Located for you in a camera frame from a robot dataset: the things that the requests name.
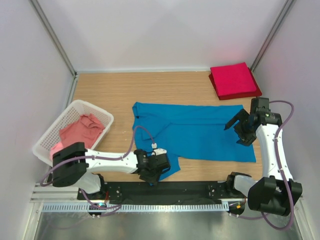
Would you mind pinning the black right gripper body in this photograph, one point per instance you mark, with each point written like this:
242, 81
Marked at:
248, 123

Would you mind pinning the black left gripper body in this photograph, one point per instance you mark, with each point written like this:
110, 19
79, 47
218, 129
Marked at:
156, 172

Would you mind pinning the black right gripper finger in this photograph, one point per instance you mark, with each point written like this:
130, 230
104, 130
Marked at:
239, 121
246, 135

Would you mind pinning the blue t shirt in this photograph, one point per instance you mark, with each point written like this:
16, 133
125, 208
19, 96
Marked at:
189, 131

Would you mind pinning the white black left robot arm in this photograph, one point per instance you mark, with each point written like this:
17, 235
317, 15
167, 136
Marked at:
77, 166

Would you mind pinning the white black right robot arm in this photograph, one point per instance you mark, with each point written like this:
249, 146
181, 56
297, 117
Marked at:
276, 192

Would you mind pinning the folded dark red t shirt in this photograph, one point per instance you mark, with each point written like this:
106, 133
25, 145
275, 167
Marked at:
256, 93

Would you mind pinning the folded magenta t shirt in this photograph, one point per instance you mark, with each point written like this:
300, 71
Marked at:
232, 79

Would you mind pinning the salmon t shirt in basket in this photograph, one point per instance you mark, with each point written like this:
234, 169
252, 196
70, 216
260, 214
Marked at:
86, 129

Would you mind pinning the pink t shirt in basket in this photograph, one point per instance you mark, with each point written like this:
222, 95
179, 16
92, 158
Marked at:
56, 148

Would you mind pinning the white perforated plastic basket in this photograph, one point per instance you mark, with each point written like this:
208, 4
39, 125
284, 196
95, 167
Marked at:
71, 114

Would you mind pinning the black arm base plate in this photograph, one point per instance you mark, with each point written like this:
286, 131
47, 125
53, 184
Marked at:
120, 191

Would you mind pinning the white slotted cable duct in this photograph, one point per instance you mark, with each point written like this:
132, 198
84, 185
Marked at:
128, 208

